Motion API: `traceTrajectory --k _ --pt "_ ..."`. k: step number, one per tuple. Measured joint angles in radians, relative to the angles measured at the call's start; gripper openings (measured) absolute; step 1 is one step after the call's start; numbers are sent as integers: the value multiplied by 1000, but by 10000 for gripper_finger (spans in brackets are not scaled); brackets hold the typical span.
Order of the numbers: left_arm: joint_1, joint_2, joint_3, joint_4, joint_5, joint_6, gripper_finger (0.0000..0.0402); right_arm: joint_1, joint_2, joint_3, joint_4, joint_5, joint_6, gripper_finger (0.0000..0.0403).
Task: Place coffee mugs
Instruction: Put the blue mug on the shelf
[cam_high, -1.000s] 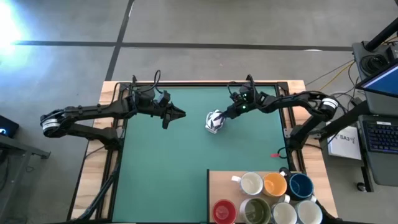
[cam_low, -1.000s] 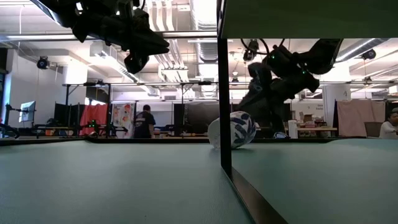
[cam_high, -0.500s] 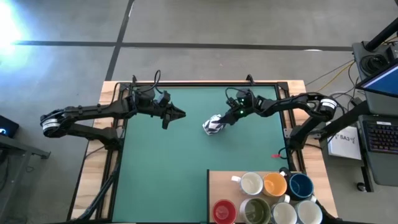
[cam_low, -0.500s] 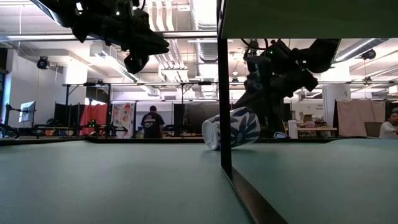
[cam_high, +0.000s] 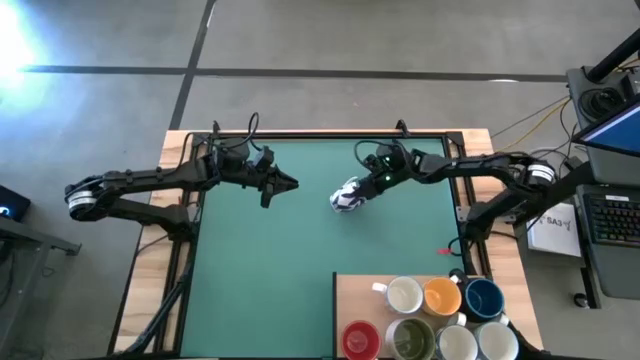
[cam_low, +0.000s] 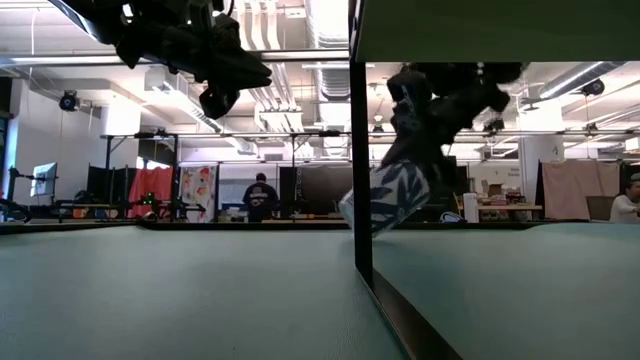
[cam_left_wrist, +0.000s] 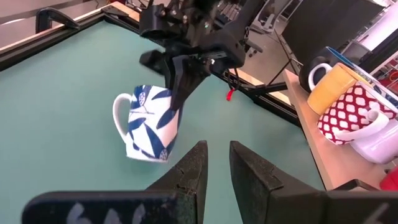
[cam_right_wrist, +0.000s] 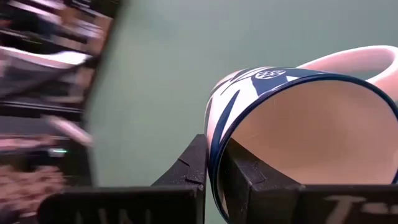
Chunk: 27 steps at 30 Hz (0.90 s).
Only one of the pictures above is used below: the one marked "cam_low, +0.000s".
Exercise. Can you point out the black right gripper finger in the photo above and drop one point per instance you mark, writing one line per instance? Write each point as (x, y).
(402, 150)
(441, 167)

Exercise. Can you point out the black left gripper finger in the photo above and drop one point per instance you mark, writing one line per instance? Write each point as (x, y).
(217, 105)
(240, 72)

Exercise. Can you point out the white blue floral mug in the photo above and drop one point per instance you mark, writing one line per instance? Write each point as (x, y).
(400, 192)

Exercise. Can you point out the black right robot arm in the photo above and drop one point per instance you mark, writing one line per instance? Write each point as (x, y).
(500, 72)

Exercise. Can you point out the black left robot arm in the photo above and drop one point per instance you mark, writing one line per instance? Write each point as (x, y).
(95, 20)

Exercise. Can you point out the tall black partition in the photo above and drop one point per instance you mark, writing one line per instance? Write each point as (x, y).
(450, 212)

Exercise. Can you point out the white cylindrical container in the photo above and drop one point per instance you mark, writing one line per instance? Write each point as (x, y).
(470, 207)

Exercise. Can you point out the black ceiling spotlight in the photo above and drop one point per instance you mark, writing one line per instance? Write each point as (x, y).
(69, 101)
(495, 125)
(593, 87)

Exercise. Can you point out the cluttered wooden desk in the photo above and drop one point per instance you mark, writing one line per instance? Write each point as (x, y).
(505, 206)

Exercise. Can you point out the wide black partition panel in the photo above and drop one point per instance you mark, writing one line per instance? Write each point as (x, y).
(320, 185)

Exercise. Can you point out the person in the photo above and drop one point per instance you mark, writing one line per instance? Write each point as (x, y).
(625, 210)
(260, 197)

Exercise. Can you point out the red cloth partition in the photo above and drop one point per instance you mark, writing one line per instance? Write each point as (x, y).
(150, 185)

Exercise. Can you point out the pink curtain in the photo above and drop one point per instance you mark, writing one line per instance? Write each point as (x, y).
(575, 190)

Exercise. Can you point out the grey office chair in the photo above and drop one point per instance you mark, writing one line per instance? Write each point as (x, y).
(598, 207)

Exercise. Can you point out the white computer monitor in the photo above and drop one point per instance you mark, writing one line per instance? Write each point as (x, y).
(45, 179)

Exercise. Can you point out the green table mat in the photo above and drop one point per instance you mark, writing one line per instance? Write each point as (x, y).
(175, 300)

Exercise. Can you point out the black shelf frame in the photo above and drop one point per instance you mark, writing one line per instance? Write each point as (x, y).
(361, 150)

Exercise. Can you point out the black overhead frame bar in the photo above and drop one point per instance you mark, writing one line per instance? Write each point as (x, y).
(310, 55)

